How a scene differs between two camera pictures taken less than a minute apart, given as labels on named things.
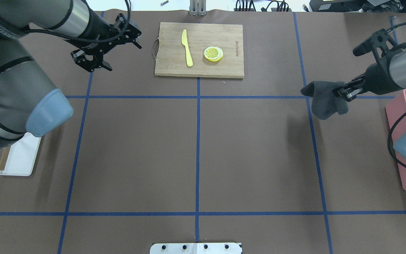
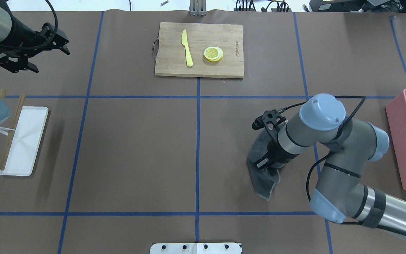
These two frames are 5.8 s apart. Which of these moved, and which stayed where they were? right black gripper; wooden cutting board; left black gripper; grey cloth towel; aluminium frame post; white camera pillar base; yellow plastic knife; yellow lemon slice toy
Moved: grey cloth towel; left black gripper; right black gripper
Stayed: aluminium frame post; yellow lemon slice toy; wooden cutting board; yellow plastic knife; white camera pillar base
